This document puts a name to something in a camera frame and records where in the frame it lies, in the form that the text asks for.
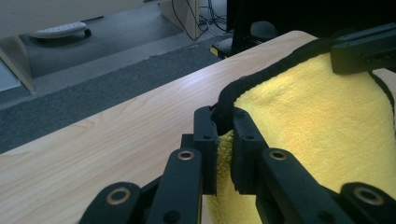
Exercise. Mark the black stand base striped tape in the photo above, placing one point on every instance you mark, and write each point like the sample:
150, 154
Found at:
238, 31

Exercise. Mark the grey and yellow towel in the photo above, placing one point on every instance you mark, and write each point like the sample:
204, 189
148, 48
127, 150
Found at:
311, 124

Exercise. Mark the dark curtain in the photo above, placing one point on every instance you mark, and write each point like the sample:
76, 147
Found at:
311, 12

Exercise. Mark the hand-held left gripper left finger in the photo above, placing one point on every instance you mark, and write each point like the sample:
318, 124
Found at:
205, 137

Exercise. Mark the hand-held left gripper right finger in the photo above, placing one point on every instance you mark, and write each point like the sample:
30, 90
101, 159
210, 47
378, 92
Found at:
247, 146

